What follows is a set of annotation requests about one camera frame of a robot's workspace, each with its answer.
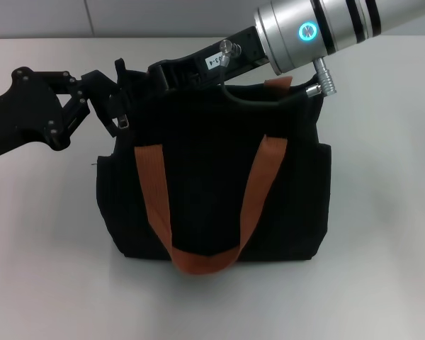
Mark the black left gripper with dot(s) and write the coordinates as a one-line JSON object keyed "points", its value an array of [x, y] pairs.
{"points": [[17, 117]]}

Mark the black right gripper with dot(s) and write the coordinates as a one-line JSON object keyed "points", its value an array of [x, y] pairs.
{"points": [[205, 65]]}

